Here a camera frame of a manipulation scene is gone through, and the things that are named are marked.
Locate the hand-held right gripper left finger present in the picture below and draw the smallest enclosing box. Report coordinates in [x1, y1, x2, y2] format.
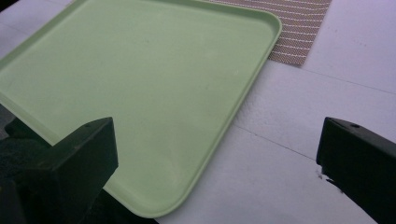
[0, 117, 120, 224]

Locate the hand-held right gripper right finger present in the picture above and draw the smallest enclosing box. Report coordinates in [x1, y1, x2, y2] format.
[316, 117, 396, 224]

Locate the light green plastic tray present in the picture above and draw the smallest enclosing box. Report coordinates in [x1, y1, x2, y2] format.
[0, 0, 283, 219]

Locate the brown woven placemat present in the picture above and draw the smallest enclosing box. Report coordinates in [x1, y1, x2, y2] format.
[207, 0, 332, 67]

